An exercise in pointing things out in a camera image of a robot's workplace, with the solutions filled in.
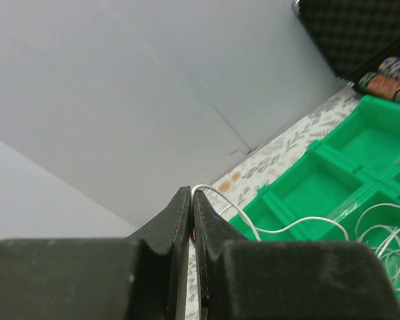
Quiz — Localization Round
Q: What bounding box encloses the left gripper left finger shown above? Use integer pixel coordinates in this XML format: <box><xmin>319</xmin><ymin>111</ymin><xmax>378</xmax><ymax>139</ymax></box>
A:
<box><xmin>127</xmin><ymin>187</ymin><xmax>191</xmax><ymax>319</ymax></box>

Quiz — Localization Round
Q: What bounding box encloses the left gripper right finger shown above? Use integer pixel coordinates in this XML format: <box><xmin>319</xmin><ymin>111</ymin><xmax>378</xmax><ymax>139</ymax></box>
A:
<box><xmin>192</xmin><ymin>191</ymin><xmax>252</xmax><ymax>319</ymax></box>

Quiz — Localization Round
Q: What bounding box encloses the white wire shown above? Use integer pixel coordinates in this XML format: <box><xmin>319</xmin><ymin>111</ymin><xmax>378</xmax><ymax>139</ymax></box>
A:
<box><xmin>356</xmin><ymin>202</ymin><xmax>400</xmax><ymax>293</ymax></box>
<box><xmin>190</xmin><ymin>183</ymin><xmax>354</xmax><ymax>243</ymax></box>

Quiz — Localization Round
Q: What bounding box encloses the green compartment tray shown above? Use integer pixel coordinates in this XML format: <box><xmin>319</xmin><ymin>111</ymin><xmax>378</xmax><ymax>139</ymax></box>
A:
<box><xmin>230</xmin><ymin>96</ymin><xmax>400</xmax><ymax>292</ymax></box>

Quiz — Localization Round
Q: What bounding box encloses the floral table mat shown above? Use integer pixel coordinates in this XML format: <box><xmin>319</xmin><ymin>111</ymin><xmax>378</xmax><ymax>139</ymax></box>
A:
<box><xmin>185</xmin><ymin>49</ymin><xmax>400</xmax><ymax>320</ymax></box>

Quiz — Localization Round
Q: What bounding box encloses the black poker chip case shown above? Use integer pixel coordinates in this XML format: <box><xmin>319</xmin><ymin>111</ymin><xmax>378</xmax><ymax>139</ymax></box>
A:
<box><xmin>292</xmin><ymin>1</ymin><xmax>400</xmax><ymax>103</ymax></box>

